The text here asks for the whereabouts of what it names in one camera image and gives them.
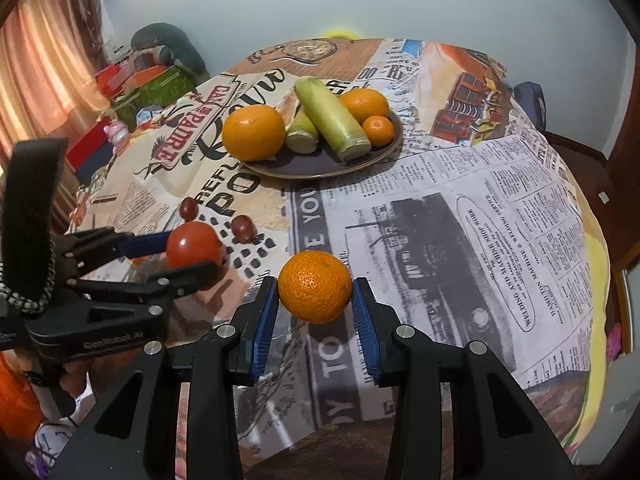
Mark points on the white floor socket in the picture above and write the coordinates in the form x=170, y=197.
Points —
x=604, y=196

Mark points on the large orange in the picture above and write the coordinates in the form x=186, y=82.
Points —
x=253, y=132
x=365, y=104

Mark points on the yellow table undercloth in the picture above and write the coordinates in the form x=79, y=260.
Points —
x=595, y=270

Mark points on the pink small toy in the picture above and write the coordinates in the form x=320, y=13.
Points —
x=118, y=132

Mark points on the yellow chair back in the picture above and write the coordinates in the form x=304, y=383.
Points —
x=340, y=34

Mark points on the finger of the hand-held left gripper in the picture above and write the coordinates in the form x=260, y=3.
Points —
x=190, y=276
x=145, y=244

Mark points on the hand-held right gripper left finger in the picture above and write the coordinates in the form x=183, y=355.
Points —
x=265, y=325

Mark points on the pink orange curtain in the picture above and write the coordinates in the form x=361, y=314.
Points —
x=45, y=75

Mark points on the orange flat box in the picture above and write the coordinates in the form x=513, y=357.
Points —
x=147, y=75

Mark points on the dark purple plate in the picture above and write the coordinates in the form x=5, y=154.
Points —
x=310, y=165

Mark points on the newspaper print tablecloth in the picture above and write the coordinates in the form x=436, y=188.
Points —
x=475, y=185

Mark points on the red gift box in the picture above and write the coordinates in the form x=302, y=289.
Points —
x=112, y=80

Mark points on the dark red small fruit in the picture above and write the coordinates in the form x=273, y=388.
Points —
x=189, y=208
x=243, y=227

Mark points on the dark chair back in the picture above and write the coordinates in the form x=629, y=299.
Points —
x=531, y=105

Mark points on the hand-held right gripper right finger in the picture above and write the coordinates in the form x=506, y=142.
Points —
x=367, y=330

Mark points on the long green corn cob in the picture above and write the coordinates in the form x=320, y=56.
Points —
x=332, y=120

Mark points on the pink plastic toy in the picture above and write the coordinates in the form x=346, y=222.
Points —
x=614, y=342

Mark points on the person's left hand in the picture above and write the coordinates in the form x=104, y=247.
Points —
x=76, y=379

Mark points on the green patterned box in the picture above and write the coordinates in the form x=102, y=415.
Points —
x=160, y=92

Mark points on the red tomato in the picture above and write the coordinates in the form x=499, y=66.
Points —
x=192, y=245

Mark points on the small tangerine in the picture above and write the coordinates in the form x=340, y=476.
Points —
x=378, y=131
x=315, y=286

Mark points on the red and blue box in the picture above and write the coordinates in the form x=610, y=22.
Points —
x=92, y=152

